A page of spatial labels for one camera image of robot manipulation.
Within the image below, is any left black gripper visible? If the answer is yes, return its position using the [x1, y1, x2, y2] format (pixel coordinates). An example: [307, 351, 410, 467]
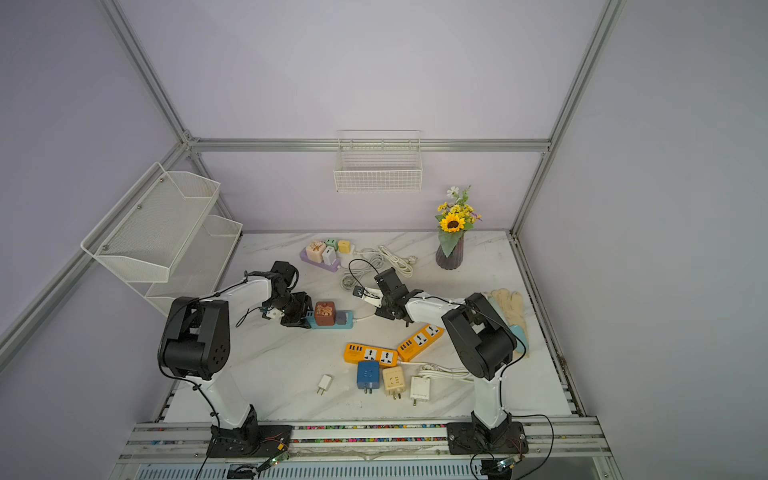
[268, 293, 313, 330]

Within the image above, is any brown cube adapter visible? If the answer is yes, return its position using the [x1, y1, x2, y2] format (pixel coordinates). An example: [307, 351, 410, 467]
[314, 301, 336, 327]

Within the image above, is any grey cable coil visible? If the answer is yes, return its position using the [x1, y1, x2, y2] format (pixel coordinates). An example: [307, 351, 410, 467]
[339, 250, 385, 292]

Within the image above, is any teal power strip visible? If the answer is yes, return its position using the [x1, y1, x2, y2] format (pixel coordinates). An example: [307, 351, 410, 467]
[306, 310, 355, 330]

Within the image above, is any orange power strip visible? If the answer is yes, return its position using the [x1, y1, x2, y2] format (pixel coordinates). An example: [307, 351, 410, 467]
[343, 343, 398, 368]
[397, 324, 445, 362]

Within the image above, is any purple power strip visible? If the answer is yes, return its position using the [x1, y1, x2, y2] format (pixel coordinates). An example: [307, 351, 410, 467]
[298, 248, 342, 274]

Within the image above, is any small white adapter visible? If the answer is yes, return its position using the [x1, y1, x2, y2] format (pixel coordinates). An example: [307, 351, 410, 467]
[322, 246, 338, 266]

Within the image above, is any small white plug charger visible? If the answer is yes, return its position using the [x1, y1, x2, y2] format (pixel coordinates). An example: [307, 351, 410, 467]
[317, 374, 333, 395]

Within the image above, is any white cable coil front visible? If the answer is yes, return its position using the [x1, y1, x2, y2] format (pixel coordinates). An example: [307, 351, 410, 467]
[398, 361, 475, 383]

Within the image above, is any beige cube adapter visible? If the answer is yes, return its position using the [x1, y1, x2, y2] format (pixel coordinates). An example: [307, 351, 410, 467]
[382, 366, 406, 400]

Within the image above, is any blue cube adapter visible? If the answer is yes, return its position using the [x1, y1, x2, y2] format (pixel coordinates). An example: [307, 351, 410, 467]
[356, 361, 381, 394]

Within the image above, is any pink white cube adapter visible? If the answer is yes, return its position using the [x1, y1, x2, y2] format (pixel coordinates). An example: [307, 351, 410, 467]
[304, 240, 327, 264]

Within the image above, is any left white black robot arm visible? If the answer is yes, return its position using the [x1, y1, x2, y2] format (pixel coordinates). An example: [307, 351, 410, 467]
[157, 261, 313, 434]

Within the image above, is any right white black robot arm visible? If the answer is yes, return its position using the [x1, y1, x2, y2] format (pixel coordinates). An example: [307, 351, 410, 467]
[363, 268, 522, 442]

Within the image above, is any dark purple ribbed vase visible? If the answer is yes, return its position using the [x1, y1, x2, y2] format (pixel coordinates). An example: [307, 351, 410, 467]
[435, 232, 465, 270]

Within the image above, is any sunflower bouquet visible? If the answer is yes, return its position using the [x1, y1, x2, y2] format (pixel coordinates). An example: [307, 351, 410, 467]
[435, 185, 483, 234]

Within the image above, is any lower white mesh shelf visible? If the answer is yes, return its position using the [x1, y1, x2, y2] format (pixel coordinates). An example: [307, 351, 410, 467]
[143, 215, 242, 315]

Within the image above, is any white mesh shelf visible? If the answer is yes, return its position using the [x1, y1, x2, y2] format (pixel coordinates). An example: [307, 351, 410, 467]
[81, 163, 220, 283]
[143, 215, 242, 315]

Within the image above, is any beige work glove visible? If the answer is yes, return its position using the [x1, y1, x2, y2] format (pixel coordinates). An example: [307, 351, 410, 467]
[486, 289, 530, 358]

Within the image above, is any teal garden trowel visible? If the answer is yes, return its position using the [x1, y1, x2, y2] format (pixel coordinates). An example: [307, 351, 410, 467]
[510, 324, 529, 356]

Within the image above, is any upper white mesh shelf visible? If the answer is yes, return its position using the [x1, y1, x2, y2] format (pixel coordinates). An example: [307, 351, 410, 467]
[81, 163, 220, 283]

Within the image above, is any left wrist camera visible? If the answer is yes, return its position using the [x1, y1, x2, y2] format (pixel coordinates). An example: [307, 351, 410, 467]
[260, 307, 284, 320]

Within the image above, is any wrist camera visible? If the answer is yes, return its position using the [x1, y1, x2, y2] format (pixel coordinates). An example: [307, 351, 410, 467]
[352, 285, 381, 300]
[260, 307, 284, 320]

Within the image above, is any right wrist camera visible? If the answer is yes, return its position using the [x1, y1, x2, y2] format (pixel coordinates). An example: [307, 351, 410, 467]
[352, 285, 381, 300]

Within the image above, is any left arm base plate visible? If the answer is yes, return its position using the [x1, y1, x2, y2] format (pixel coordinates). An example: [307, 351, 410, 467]
[207, 425, 294, 459]

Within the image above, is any white wire wall basket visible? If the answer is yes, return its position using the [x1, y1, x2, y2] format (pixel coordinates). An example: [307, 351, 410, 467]
[333, 130, 423, 194]

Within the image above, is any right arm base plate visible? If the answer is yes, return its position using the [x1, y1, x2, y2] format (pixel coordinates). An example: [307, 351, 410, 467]
[446, 421, 529, 455]

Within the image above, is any aluminium front rail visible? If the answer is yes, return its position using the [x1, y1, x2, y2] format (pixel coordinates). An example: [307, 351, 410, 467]
[117, 416, 612, 464]

